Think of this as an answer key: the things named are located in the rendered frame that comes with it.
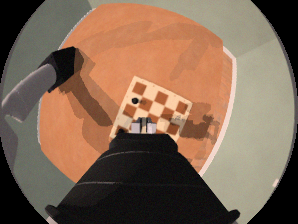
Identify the brown and cream chessboard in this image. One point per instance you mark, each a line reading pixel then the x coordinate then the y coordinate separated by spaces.
pixel 161 105

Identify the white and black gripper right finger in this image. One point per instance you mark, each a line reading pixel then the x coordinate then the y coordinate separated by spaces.
pixel 150 126

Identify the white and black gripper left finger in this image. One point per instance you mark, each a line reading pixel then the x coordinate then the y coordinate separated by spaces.
pixel 136 127

